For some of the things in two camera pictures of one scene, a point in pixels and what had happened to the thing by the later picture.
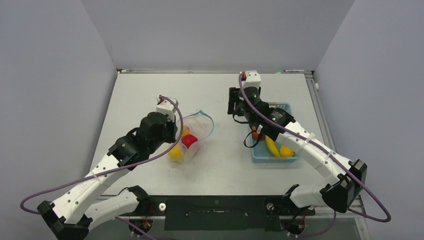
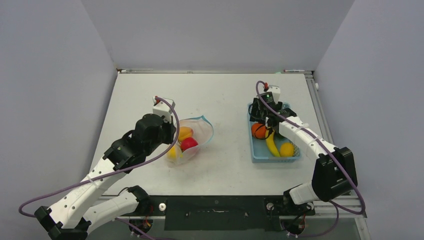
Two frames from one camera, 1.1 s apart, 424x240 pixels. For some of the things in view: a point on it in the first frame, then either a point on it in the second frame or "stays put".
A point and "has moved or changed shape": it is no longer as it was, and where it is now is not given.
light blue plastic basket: x=262 y=152 stays put
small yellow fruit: x=285 y=151 stays put
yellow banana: x=273 y=146 stays put
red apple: x=188 y=139 has moved or changed shape
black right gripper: x=234 y=108 → x=256 y=116
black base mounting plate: x=220 y=213 stays put
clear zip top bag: x=195 y=126 has moved or changed shape
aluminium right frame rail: x=319 y=110 stays put
